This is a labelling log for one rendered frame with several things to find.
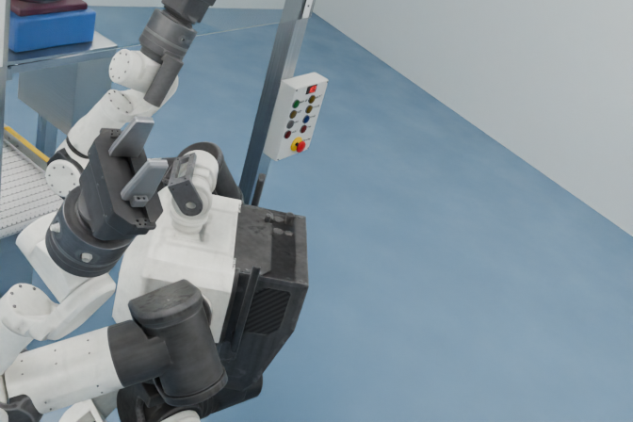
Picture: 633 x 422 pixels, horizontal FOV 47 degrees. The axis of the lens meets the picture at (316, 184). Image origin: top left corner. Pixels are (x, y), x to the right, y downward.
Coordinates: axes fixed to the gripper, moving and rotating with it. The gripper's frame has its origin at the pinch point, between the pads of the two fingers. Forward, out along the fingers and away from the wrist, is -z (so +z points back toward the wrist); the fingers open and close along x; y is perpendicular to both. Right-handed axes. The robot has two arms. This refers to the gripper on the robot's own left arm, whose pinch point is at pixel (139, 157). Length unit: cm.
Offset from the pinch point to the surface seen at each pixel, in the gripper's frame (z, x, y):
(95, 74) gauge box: 66, 72, 36
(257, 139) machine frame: 95, 78, 102
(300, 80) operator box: 72, 84, 107
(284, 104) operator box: 78, 78, 102
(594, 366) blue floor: 126, -14, 263
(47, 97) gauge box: 79, 75, 29
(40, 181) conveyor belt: 105, 68, 34
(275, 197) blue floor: 192, 118, 186
